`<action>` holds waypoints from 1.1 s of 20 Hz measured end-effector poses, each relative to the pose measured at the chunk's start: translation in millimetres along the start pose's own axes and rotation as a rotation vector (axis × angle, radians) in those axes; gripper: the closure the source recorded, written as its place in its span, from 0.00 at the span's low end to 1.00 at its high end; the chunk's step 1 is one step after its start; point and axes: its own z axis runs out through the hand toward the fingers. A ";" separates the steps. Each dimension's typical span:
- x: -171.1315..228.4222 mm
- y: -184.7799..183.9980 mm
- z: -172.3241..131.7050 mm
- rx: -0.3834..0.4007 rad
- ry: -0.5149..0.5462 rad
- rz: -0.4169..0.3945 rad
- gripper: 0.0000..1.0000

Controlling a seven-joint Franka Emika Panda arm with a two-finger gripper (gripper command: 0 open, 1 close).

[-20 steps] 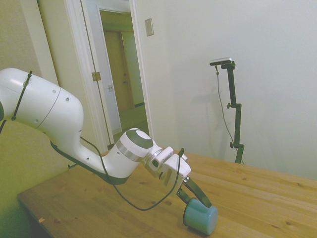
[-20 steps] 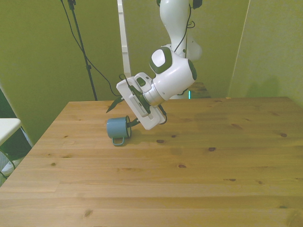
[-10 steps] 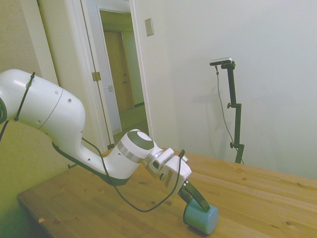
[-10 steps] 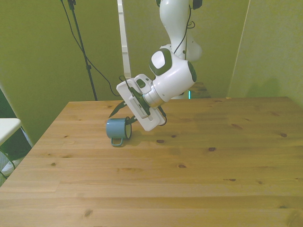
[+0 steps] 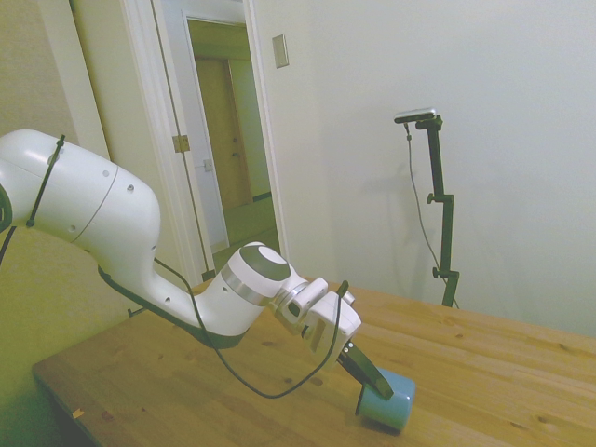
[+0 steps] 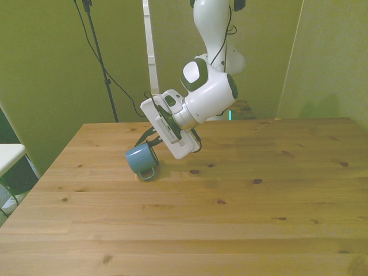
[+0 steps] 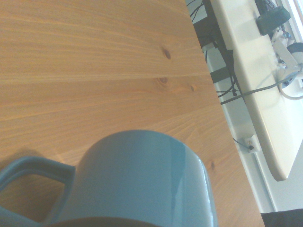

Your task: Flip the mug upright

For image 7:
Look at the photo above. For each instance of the white wall outlet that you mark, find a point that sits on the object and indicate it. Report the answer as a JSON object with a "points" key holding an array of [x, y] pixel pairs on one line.
{"points": [[252, 144]]}

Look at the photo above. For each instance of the dark green round object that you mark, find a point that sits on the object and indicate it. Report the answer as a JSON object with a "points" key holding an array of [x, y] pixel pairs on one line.
{"points": [[273, 20]]}

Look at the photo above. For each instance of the white desk top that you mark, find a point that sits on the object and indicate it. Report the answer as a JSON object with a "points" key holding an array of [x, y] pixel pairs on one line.
{"points": [[265, 94]]}

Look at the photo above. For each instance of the black desk frame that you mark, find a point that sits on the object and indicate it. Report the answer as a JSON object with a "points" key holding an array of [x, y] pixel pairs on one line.
{"points": [[213, 35]]}

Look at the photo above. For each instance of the blue enamel mug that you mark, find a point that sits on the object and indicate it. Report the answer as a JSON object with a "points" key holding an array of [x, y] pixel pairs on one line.
{"points": [[132, 182]]}

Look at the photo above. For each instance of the white metal device on desk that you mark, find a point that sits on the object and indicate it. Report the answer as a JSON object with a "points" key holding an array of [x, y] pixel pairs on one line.
{"points": [[288, 59]]}

